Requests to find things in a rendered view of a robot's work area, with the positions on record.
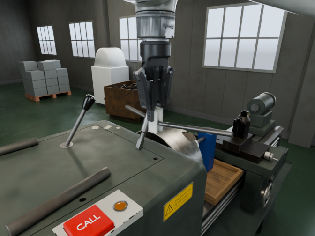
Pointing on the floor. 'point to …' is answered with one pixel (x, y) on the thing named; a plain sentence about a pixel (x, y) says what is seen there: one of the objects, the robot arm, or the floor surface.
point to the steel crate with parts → (123, 100)
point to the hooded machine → (108, 71)
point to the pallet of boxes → (44, 79)
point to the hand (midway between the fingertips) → (155, 119)
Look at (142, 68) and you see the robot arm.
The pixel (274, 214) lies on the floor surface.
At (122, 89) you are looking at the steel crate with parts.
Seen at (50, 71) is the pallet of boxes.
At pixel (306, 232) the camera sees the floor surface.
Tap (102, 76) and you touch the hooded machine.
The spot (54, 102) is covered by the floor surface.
